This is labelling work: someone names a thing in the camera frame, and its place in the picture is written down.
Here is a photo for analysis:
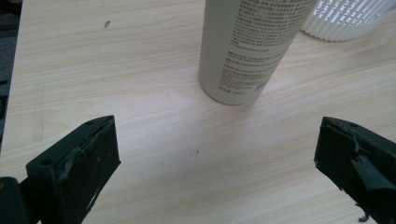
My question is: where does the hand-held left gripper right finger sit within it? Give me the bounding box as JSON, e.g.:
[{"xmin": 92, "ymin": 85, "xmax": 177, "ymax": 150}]
[{"xmin": 313, "ymin": 116, "xmax": 396, "ymax": 224}]

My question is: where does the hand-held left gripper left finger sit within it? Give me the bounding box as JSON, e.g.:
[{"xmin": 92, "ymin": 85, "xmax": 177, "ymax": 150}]
[{"xmin": 25, "ymin": 115, "xmax": 121, "ymax": 224}]

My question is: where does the cream cylindrical bottle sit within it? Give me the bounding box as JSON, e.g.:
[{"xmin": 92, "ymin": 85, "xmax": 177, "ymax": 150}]
[{"xmin": 198, "ymin": 0, "xmax": 319, "ymax": 106}]

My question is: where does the white slotted plastic basket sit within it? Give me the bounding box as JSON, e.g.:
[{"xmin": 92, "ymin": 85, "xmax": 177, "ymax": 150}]
[{"xmin": 300, "ymin": 0, "xmax": 396, "ymax": 43}]

